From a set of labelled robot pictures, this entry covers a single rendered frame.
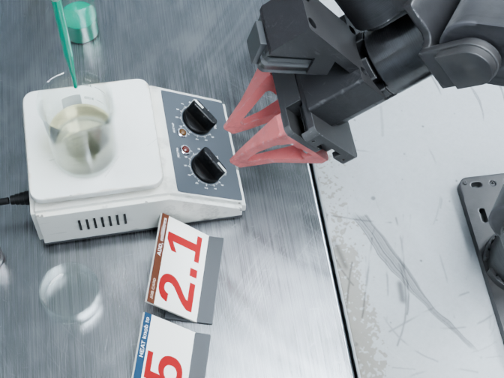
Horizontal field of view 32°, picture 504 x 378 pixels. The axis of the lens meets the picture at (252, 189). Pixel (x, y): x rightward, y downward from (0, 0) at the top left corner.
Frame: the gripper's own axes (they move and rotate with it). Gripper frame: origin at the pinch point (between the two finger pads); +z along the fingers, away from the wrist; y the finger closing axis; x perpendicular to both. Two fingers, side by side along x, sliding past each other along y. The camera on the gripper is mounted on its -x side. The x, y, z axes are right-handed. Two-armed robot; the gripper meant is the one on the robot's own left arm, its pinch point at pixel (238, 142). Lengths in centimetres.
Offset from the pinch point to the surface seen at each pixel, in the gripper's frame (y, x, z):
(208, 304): 9.4, 7.3, 11.2
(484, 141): -4.7, 27.9, -12.8
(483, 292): 11.9, 24.6, -8.8
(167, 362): 15.0, 3.1, 13.6
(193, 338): 12.5, 6.0, 12.6
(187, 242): 3.5, 5.3, 11.0
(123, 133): -5.1, -3.0, 10.3
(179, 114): -8.7, 2.9, 7.9
